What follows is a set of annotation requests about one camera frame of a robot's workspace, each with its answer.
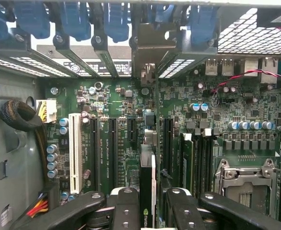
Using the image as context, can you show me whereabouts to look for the green RAM stick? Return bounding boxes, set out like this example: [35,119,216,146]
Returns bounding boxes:
[180,132,195,194]

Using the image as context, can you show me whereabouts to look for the long PCIe expansion slot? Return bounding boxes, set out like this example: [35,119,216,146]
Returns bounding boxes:
[108,117,119,190]
[162,116,174,173]
[90,116,100,192]

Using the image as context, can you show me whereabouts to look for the metal CPU socket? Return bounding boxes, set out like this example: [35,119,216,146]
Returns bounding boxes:
[214,158,279,219]

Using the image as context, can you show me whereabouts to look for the short PCIe expansion slot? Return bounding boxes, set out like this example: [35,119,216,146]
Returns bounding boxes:
[127,117,138,142]

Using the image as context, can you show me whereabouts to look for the white PCI expansion slot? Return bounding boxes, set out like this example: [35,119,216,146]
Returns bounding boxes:
[67,112,82,195]

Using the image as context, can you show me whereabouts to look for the green motherboard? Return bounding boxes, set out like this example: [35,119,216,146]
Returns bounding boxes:
[44,56,281,227]

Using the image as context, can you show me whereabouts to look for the black open PC case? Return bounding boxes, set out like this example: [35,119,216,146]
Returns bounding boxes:
[0,0,281,230]

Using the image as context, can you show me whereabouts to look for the white power connector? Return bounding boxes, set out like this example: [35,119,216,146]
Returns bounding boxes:
[35,99,58,124]

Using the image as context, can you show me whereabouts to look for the silver USB port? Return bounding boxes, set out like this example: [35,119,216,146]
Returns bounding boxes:
[220,58,235,77]
[204,58,219,76]

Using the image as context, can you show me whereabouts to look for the metal slot cover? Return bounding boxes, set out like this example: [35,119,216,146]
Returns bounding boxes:
[0,32,72,78]
[158,25,219,80]

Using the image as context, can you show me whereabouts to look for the red yellow power wires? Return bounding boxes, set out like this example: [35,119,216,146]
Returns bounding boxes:
[25,191,49,218]

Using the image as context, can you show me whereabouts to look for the black braided cable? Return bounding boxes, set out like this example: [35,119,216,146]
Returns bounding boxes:
[0,99,48,173]

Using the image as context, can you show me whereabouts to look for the red black twisted wire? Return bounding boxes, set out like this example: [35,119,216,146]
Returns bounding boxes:
[211,69,281,98]

